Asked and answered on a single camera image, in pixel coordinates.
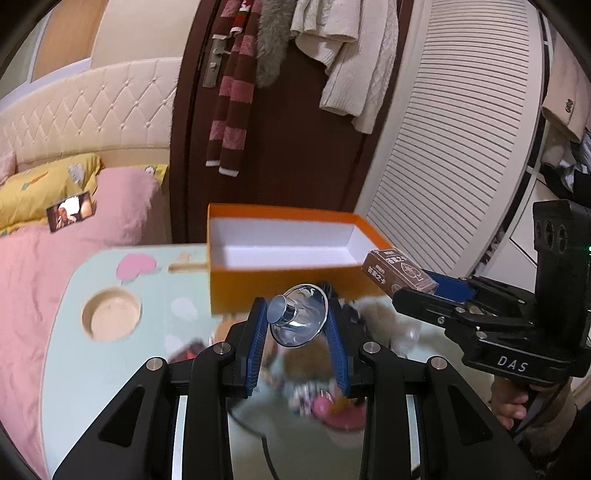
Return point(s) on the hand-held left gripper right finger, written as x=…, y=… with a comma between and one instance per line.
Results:
x=337, y=350

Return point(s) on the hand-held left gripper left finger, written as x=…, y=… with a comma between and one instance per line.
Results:
x=258, y=337

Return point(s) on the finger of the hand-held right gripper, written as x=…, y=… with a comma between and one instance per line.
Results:
x=425, y=307
x=455, y=288

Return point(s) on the brown playing card box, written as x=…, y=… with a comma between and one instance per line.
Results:
x=397, y=272

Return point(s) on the silver metal funnel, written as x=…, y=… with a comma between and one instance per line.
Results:
x=300, y=318

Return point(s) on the orange cardboard box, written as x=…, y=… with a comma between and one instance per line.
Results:
x=277, y=288

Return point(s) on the person's right forearm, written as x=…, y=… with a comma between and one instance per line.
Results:
x=554, y=415

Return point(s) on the person's right hand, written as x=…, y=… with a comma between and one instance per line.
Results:
x=505, y=406

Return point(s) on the dark hanging clothes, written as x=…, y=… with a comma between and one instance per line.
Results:
x=568, y=175

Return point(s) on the white louvered wardrobe door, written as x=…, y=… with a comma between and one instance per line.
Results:
x=452, y=138

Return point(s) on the cartoon printed lap table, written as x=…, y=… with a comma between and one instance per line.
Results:
x=92, y=369

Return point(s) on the dark brown wooden door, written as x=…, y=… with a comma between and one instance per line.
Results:
x=286, y=161

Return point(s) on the pink blanket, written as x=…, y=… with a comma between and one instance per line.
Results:
x=69, y=277

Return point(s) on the beige hanging towel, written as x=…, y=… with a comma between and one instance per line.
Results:
x=565, y=92

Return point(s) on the smartphone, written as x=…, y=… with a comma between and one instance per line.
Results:
x=71, y=211

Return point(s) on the white knitted sweater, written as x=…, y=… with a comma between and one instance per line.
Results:
x=360, y=69

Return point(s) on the brown pink striped scarf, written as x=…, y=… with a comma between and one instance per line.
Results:
x=231, y=92

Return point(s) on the yellow cartoon pillow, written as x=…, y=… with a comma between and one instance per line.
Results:
x=41, y=184

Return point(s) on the cream tufted headboard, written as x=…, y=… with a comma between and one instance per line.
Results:
x=92, y=101

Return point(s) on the grey fur collar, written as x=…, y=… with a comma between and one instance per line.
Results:
x=272, y=41

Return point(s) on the window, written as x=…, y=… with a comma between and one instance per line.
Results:
x=60, y=37

